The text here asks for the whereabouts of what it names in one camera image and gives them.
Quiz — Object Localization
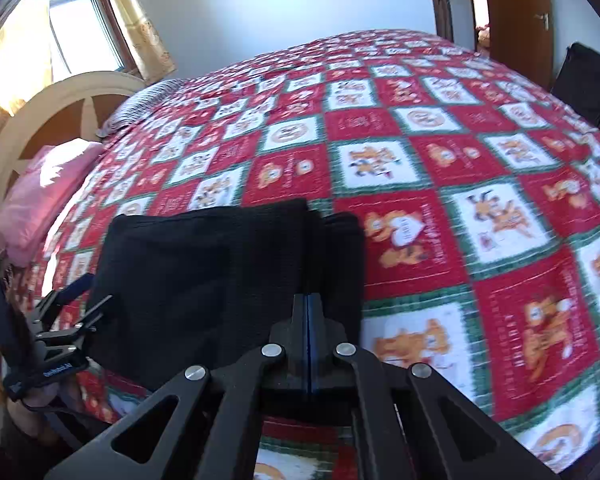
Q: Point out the black pants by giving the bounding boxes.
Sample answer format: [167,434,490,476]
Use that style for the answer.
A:
[85,198,365,390]

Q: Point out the left hand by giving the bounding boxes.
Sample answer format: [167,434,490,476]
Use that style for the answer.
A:
[7,382,83,443]

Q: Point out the pink folded blanket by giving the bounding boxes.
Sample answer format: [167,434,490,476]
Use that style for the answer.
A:
[0,139,104,268]

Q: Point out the cream wooden headboard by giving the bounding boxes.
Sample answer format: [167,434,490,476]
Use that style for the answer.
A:
[0,70,150,261]

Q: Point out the red patchwork bedspread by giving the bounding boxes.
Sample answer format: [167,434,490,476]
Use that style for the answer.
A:
[12,29,600,479]

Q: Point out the striped pillow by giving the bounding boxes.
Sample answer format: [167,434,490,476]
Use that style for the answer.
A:
[96,78,186,140]

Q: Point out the left yellow curtain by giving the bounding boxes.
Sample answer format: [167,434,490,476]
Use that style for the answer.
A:
[0,0,53,132]

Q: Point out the yellow curtain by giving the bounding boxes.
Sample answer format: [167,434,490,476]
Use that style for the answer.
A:
[110,0,176,84]
[0,0,53,132]

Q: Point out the window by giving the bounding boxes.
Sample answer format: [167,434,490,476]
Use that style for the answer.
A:
[50,0,136,81]

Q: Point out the right yellow curtain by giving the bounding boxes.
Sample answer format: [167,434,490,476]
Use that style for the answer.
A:
[110,0,176,84]

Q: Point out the black folding chair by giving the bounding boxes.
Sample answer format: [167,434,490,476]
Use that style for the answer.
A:
[550,42,600,129]

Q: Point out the brown wooden door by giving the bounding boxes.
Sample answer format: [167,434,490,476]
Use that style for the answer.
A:
[488,0,554,89]

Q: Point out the door handle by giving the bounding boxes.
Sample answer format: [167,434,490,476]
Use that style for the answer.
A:
[534,13,550,32]

